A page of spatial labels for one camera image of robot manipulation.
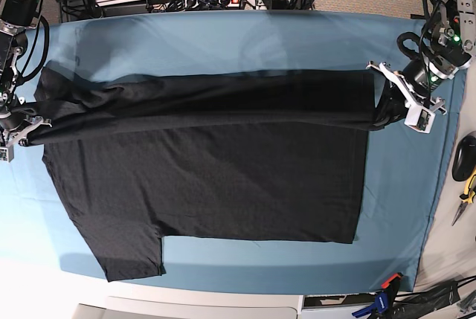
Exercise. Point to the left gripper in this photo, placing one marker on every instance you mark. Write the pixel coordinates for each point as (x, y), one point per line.
(402, 90)

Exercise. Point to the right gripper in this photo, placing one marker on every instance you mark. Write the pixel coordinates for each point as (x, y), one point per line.
(18, 121)

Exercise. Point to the black T-shirt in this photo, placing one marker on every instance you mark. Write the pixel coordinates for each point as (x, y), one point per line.
(263, 157)

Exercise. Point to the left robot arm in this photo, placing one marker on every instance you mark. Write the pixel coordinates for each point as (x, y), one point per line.
(444, 46)

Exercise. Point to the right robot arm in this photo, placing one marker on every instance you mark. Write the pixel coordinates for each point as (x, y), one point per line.
(17, 16)

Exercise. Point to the blue table cloth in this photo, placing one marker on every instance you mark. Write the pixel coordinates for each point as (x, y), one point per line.
(405, 171)

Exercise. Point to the black computer mouse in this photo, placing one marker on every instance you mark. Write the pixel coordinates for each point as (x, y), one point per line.
(464, 160)

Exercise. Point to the blue orange clamp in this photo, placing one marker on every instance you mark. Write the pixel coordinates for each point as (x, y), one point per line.
(383, 299)

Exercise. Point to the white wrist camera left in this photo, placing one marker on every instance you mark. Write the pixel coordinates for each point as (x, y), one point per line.
(420, 119)

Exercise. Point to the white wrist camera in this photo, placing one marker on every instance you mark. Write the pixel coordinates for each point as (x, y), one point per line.
(6, 153)
(420, 119)

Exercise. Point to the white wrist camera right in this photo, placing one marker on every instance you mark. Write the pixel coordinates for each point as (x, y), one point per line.
(6, 153)

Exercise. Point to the yellow handled pliers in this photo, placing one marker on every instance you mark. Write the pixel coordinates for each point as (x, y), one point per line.
(466, 197)

